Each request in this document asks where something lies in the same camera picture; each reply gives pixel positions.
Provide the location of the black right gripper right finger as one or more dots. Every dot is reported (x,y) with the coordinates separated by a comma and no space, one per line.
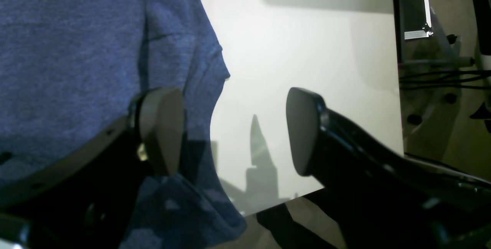
(380,199)

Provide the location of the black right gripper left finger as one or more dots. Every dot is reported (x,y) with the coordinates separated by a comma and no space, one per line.
(86,200)

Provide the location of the dark blue t-shirt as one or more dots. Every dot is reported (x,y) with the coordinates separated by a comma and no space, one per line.
(70,67)

